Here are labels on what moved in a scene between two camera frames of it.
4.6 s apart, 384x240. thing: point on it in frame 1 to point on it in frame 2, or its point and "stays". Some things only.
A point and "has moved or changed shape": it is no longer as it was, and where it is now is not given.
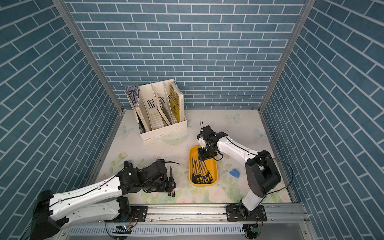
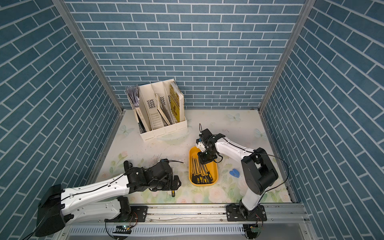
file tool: x=197 y=177 stays
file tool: x=170 y=183 has moved or changed shape
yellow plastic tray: x=211 y=165 stays
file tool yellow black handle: x=193 y=175 stays
